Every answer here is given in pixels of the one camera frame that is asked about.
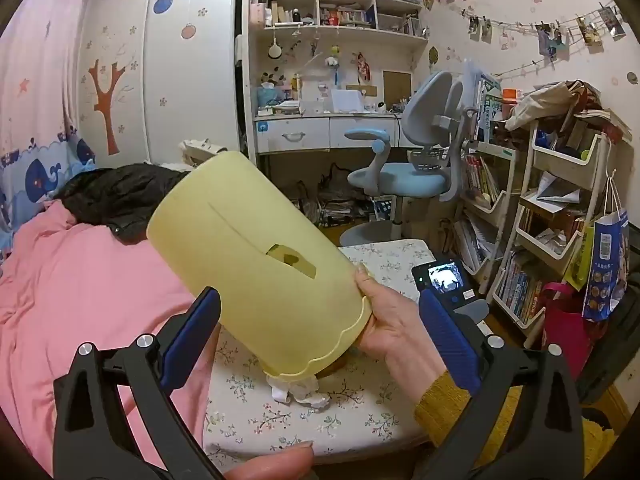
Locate white wall shelf unit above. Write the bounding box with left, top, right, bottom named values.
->
left=244, top=0, right=431, bottom=52

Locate red bag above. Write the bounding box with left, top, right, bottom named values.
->
left=542, top=282, right=608, bottom=381

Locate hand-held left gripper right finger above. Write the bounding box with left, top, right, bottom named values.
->
left=417, top=287, right=586, bottom=480

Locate blue grey desk chair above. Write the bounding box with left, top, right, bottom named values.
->
left=340, top=71, right=481, bottom=248

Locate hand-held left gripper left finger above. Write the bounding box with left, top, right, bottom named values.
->
left=52, top=286, right=226, bottom=480

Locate blue paper bag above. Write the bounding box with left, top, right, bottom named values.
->
left=582, top=180, right=630, bottom=323

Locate small crumpled white tissue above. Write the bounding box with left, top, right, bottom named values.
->
left=267, top=376, right=295, bottom=404

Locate beige cloth bag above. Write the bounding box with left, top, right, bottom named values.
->
left=505, top=80, right=601, bottom=131

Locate beige canvas bag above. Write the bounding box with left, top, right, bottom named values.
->
left=180, top=139, right=227, bottom=166

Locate person's right hand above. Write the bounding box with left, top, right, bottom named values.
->
left=354, top=265, right=448, bottom=386

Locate black jacket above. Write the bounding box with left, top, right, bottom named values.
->
left=52, top=164, right=193, bottom=246

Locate pink whale print curtain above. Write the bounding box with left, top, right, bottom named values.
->
left=0, top=0, right=98, bottom=261

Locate white wardrobe with tree sticker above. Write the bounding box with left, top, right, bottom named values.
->
left=77, top=0, right=251, bottom=166

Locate white paper sheet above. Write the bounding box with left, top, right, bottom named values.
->
left=332, top=90, right=364, bottom=112

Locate yellow green bag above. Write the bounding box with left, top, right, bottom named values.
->
left=565, top=225, right=596, bottom=291

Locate row of books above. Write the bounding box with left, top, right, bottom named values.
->
left=495, top=255, right=544, bottom=324

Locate dark bag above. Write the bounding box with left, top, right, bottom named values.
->
left=320, top=162, right=351, bottom=193

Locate floral tablecloth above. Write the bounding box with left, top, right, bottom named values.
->
left=202, top=240, right=446, bottom=461

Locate yellow plastic bin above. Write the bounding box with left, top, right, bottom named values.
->
left=146, top=151, right=373, bottom=378

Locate cork board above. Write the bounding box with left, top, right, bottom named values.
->
left=382, top=71, right=412, bottom=103

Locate large white tissue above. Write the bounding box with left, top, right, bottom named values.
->
left=292, top=379, right=331, bottom=411

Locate red hanging doll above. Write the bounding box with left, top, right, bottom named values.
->
left=352, top=52, right=374, bottom=84

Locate pink blanket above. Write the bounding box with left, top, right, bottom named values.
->
left=0, top=200, right=216, bottom=476

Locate white desk with drawers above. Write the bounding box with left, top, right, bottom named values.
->
left=252, top=110, right=418, bottom=156

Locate green white hanging toy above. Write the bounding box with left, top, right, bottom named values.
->
left=325, top=45, right=344, bottom=86

